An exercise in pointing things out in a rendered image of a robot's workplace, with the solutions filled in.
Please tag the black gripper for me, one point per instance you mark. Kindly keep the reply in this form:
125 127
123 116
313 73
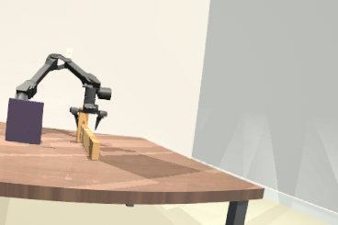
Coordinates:
101 114

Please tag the wooden slotted post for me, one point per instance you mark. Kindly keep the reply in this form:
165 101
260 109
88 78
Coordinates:
82 119

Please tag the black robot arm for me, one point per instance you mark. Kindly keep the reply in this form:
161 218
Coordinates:
92 86

